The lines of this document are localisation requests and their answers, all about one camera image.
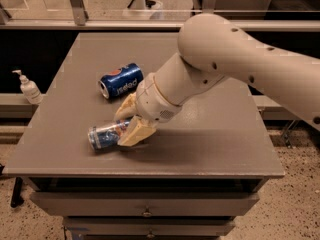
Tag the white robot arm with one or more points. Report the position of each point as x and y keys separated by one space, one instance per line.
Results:
x=210 y=50

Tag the grey upper drawer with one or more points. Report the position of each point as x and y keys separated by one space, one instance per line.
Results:
x=144 y=204

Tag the redbull can blue silver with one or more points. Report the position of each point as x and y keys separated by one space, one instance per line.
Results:
x=105 y=136

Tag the black table leg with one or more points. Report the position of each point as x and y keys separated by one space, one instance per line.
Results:
x=17 y=199

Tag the grey metal rail frame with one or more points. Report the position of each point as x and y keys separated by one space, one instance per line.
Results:
x=250 y=15

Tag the grey drawer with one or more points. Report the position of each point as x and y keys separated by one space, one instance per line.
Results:
x=144 y=204
x=149 y=226

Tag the blue pepsi can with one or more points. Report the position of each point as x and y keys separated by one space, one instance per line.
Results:
x=120 y=81

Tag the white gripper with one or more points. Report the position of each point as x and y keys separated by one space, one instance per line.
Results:
x=152 y=99

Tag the white pump soap bottle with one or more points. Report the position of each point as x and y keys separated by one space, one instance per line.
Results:
x=29 y=89

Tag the grey lower drawer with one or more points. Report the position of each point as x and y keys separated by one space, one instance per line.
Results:
x=149 y=226

